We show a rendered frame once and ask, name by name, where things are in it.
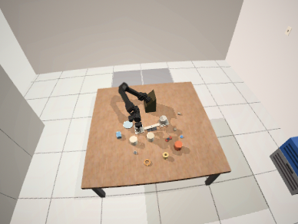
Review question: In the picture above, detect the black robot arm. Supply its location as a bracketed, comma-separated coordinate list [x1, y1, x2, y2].
[118, 82, 151, 122]

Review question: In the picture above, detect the orange cylinder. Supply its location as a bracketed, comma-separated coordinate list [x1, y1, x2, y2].
[174, 140, 182, 151]

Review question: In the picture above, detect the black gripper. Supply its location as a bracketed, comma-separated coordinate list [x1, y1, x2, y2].
[135, 122, 142, 128]

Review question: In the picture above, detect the white round dish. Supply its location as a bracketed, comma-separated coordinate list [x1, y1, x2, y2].
[123, 120, 133, 129]

